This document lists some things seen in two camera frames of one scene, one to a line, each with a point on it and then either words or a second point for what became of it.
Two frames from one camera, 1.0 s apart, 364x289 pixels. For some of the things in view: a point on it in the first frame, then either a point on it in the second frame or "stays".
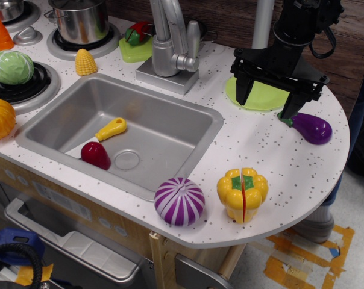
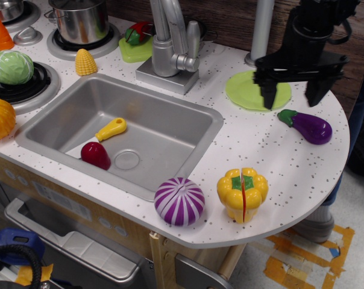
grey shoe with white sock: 318,227 stays
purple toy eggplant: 311,129 stays
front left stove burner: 42,87 stays
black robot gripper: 283,64 -> 299,62
